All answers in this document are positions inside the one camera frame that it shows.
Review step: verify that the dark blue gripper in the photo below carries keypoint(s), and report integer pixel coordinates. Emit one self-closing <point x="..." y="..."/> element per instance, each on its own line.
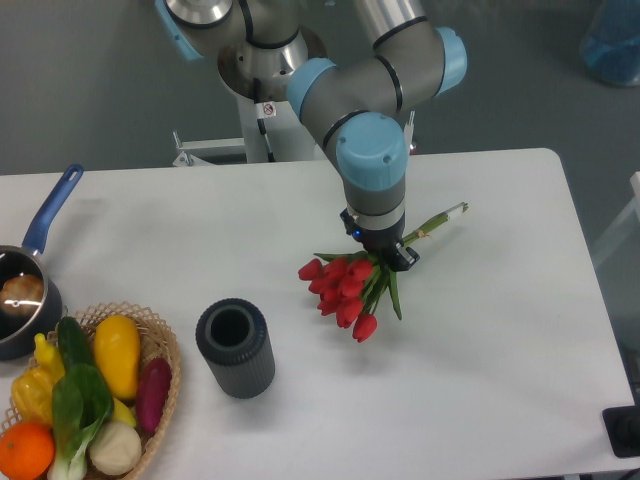
<point x="400" y="258"/>

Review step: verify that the red tulip bouquet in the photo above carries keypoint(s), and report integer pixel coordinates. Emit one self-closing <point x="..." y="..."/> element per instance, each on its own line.
<point x="349" y="286"/>

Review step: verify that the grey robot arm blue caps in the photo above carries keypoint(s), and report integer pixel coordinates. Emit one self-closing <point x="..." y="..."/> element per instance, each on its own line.
<point x="371" y="151"/>

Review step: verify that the dark grey ribbed vase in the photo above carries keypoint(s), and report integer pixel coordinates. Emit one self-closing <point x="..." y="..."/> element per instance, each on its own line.
<point x="232" y="336"/>

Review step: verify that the black device at table edge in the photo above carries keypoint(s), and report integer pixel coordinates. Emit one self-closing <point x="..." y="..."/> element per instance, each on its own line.
<point x="622" y="426"/>

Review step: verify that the purple eggplant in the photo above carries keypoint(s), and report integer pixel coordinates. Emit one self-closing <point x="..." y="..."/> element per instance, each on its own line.
<point x="152" y="393"/>

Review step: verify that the blue translucent container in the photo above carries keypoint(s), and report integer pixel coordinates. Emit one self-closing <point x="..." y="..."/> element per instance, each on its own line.
<point x="610" y="48"/>

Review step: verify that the yellow squash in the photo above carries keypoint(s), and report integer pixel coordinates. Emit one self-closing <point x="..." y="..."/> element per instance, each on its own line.
<point x="117" y="350"/>

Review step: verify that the yellow banana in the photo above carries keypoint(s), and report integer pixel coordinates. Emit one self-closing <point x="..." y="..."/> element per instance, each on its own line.
<point x="122" y="413"/>

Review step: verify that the green cucumber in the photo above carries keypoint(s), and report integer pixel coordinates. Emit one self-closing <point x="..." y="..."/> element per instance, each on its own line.
<point x="72" y="342"/>

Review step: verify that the beige garlic bulb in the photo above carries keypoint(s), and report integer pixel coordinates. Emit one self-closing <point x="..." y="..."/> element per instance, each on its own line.
<point x="116" y="449"/>

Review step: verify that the green bok choy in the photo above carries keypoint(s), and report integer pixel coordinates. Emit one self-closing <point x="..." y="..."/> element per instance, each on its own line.
<point x="81" y="403"/>

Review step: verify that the small yellow pepper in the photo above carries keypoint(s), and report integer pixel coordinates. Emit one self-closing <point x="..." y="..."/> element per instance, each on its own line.
<point x="48" y="357"/>

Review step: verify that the brown bread roll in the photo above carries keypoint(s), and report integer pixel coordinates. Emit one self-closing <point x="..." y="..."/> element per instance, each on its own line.
<point x="22" y="295"/>

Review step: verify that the yellow bell pepper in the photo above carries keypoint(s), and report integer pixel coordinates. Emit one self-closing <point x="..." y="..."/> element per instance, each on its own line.
<point x="32" y="396"/>

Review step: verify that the orange fruit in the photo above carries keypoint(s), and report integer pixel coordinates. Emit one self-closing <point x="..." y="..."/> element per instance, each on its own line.
<point x="27" y="450"/>

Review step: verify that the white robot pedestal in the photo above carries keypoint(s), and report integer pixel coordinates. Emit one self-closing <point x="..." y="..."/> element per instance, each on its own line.
<point x="270" y="135"/>

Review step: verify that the blue handled saucepan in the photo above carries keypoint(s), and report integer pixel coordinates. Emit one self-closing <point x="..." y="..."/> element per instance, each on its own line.
<point x="17" y="332"/>

